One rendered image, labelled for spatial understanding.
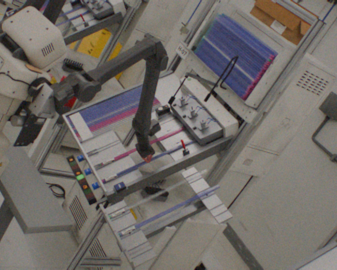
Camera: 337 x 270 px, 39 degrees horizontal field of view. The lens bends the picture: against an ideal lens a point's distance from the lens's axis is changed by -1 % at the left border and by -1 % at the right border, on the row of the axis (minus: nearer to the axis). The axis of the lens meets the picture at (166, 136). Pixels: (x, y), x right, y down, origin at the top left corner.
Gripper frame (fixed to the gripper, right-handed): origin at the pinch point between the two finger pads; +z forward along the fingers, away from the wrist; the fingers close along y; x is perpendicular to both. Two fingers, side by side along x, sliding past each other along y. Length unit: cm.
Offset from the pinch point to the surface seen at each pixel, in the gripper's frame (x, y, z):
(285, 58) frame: -73, -12, -37
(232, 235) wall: -72, 46, 181
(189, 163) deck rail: -18.0, -9.9, 4.0
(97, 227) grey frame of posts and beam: 36.1, -13.6, 13.5
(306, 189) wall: -125, 19, 126
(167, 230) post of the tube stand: 10.1, -39.8, 4.4
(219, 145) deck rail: -36.1, -10.1, 1.6
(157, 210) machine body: 1.7, -2.9, 36.6
